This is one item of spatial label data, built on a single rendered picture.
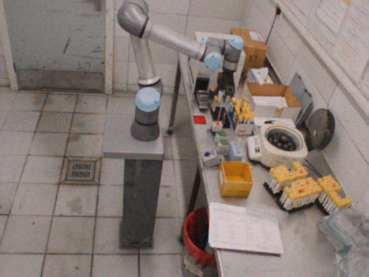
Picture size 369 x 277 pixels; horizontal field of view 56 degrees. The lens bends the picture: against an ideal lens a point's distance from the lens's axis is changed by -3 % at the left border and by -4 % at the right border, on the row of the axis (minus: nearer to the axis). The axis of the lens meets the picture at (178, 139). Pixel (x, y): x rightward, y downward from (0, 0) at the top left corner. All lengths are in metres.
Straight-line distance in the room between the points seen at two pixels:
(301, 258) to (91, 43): 2.65
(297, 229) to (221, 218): 0.35
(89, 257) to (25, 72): 2.03
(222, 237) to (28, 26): 2.65
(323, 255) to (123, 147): 1.01
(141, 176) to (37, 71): 2.08
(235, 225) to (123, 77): 2.47
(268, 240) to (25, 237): 1.63
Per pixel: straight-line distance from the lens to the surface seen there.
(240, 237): 1.51
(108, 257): 2.42
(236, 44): 1.66
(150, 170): 1.88
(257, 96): 2.28
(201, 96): 2.12
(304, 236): 1.65
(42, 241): 2.53
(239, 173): 1.73
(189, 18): 3.43
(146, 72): 1.75
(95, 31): 3.41
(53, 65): 3.64
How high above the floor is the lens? 2.09
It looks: 40 degrees down
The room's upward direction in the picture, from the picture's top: 10 degrees clockwise
